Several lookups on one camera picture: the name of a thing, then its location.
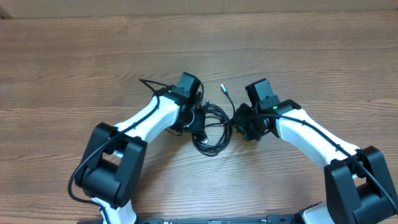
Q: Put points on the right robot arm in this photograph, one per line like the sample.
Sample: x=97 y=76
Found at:
x=358 y=185

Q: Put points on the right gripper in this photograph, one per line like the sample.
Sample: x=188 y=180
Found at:
x=239 y=124

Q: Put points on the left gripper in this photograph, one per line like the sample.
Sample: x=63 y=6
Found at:
x=199 y=124

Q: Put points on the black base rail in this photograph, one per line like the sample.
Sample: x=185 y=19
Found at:
x=270 y=219

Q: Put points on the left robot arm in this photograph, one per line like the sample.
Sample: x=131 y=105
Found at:
x=112 y=162

